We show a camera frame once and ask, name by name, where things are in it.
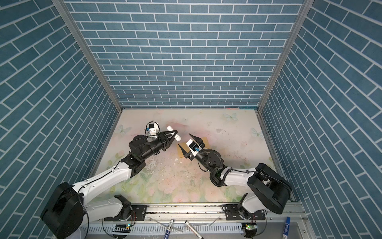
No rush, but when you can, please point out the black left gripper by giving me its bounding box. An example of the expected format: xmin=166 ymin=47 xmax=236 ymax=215
xmin=139 ymin=130 xmax=177 ymax=162

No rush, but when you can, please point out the brown kraft envelope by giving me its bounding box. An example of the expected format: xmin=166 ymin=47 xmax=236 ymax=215
xmin=178 ymin=134 xmax=206 ymax=161

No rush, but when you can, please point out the white glue stick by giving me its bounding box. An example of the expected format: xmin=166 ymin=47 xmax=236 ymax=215
xmin=167 ymin=125 xmax=182 ymax=142

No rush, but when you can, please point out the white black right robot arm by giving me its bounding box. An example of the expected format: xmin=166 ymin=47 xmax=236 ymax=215
xmin=179 ymin=134 xmax=292 ymax=220

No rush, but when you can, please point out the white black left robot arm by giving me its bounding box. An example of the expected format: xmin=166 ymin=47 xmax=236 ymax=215
xmin=40 ymin=126 xmax=181 ymax=239

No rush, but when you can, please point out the black marker pen middle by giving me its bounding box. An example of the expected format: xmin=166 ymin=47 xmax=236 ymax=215
xmin=185 ymin=221 xmax=204 ymax=239

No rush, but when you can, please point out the blue marker pen left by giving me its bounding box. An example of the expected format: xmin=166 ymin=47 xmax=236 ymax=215
xmin=163 ymin=220 xmax=174 ymax=239

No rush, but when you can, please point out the blue marker pen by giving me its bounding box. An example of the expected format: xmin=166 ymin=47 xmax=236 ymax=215
xmin=282 ymin=217 xmax=290 ymax=239
xmin=163 ymin=220 xmax=174 ymax=239

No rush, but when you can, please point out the right circuit board green led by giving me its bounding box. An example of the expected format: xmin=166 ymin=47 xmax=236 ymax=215
xmin=241 ymin=223 xmax=258 ymax=239

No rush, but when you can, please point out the circuit board green led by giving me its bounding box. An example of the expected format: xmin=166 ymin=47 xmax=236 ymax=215
xmin=241 ymin=223 xmax=258 ymax=239
xmin=111 ymin=224 xmax=132 ymax=239

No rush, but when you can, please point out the left circuit board green led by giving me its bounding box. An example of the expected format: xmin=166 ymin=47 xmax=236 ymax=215
xmin=111 ymin=224 xmax=132 ymax=239

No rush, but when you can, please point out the blue marker pen right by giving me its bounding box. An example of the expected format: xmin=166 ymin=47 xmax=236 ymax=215
xmin=282 ymin=217 xmax=290 ymax=239

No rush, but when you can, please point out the black corrugated cable hose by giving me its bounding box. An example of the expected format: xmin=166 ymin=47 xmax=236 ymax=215
xmin=208 ymin=167 xmax=232 ymax=188

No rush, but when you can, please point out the metal corner post left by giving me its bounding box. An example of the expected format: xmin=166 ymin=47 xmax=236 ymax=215
xmin=52 ymin=0 xmax=123 ymax=113

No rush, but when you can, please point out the metal corner post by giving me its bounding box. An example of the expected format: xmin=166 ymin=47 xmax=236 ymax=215
xmin=258 ymin=0 xmax=314 ymax=112
xmin=52 ymin=0 xmax=123 ymax=113

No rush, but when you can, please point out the metal corner post right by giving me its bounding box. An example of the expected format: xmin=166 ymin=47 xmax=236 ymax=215
xmin=258 ymin=0 xmax=314 ymax=112

